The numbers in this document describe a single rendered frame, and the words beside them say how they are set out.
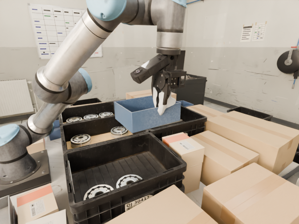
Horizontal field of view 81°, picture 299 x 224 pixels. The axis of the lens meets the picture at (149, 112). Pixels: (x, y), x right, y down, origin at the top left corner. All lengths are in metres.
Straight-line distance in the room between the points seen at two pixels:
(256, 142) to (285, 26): 3.06
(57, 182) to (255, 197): 0.86
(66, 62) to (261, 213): 0.72
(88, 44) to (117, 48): 3.76
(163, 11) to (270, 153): 0.80
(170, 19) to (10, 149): 0.86
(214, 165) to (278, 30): 3.33
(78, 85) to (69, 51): 0.23
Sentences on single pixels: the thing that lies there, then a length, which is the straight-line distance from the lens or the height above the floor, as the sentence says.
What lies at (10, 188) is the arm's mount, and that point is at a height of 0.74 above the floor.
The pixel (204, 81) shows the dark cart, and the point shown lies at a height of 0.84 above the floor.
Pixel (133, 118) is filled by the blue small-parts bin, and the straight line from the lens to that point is 0.55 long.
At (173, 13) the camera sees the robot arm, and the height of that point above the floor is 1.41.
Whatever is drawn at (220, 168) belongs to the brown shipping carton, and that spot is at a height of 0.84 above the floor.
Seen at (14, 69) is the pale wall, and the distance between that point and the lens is 3.99.
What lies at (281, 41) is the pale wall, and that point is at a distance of 3.90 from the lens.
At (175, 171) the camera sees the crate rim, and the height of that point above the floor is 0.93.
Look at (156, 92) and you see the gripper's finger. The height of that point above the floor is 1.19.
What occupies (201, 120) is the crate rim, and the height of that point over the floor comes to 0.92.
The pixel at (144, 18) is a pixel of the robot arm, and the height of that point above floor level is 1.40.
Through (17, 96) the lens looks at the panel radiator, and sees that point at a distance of 3.96.
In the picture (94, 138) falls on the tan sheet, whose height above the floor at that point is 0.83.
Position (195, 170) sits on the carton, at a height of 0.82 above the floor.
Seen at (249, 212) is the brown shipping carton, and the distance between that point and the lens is 0.68.
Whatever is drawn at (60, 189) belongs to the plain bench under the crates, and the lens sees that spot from 1.00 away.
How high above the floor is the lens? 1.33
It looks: 20 degrees down
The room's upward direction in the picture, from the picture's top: straight up
